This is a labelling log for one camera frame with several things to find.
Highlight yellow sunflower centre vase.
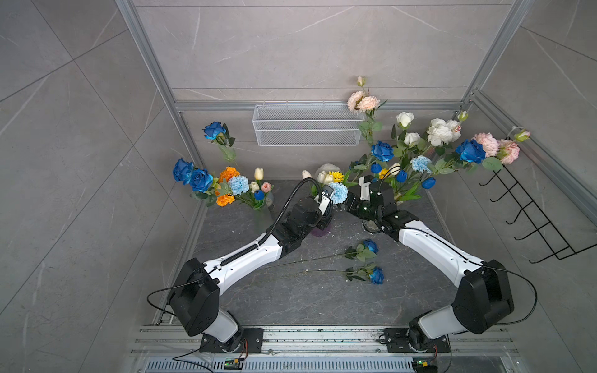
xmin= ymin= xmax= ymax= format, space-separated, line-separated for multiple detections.
xmin=328 ymin=171 xmax=345 ymax=183

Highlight light blue carnation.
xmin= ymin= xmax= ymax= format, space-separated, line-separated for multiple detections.
xmin=328 ymin=182 xmax=348 ymax=205
xmin=410 ymin=155 xmax=432 ymax=173
xmin=228 ymin=176 xmax=250 ymax=196

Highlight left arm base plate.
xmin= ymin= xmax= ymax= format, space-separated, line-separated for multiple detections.
xmin=199 ymin=327 xmax=264 ymax=354

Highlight peach carnation top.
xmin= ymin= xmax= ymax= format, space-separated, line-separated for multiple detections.
xmin=347 ymin=90 xmax=381 ymax=112

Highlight black wire hook rack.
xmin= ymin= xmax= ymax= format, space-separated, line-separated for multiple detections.
xmin=479 ymin=166 xmax=596 ymax=264

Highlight white rose cluster right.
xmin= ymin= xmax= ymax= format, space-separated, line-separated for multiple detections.
xmin=427 ymin=118 xmax=461 ymax=147

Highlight clear glass vase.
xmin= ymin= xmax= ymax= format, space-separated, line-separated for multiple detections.
xmin=253 ymin=204 xmax=274 ymax=235

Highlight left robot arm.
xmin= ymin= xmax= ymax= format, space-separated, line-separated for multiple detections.
xmin=158 ymin=186 xmax=340 ymax=351

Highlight blue rose vase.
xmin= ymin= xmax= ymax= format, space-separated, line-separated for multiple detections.
xmin=456 ymin=139 xmax=486 ymax=164
xmin=371 ymin=141 xmax=394 ymax=162

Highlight blue tulip right vase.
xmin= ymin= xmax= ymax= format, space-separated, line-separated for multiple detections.
xmin=421 ymin=177 xmax=437 ymax=190

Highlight blue rose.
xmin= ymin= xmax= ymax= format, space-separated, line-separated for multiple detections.
xmin=203 ymin=121 xmax=236 ymax=163
xmin=173 ymin=158 xmax=194 ymax=185
xmin=190 ymin=169 xmax=214 ymax=193
xmin=271 ymin=239 xmax=379 ymax=268

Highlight orange marigold lower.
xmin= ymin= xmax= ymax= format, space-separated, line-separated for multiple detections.
xmin=216 ymin=194 xmax=236 ymax=207

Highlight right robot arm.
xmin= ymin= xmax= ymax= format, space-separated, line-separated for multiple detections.
xmin=342 ymin=177 xmax=515 ymax=352

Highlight blue rose low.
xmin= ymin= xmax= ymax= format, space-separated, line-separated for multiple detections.
xmin=316 ymin=264 xmax=385 ymax=285

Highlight orange marigold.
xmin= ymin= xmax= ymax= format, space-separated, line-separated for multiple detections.
xmin=219 ymin=167 xmax=240 ymax=183
xmin=216 ymin=194 xmax=236 ymax=207

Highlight blue purple ribbed vase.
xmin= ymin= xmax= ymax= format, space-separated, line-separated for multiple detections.
xmin=310 ymin=220 xmax=332 ymax=237

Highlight white wire wall basket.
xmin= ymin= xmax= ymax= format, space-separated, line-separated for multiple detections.
xmin=253 ymin=104 xmax=365 ymax=147

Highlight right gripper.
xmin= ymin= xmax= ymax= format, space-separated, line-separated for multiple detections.
xmin=333 ymin=192 xmax=381 ymax=225

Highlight pink carnation pair right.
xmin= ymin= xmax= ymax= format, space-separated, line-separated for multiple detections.
xmin=473 ymin=133 xmax=520 ymax=165

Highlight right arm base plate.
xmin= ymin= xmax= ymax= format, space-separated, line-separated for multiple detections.
xmin=381 ymin=327 xmax=451 ymax=354

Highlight orange marigold upper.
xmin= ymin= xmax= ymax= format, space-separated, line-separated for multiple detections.
xmin=219 ymin=167 xmax=240 ymax=183

